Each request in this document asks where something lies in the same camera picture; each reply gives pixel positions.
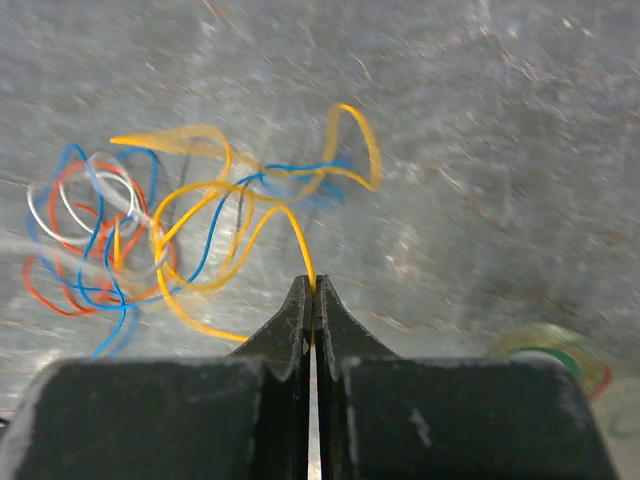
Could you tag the glass bottle green cap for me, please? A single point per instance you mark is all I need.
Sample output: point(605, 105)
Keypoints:
point(610, 385)

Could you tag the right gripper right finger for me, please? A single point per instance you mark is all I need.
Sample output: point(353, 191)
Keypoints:
point(382, 416)

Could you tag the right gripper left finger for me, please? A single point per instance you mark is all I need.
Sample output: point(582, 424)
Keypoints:
point(241, 416)

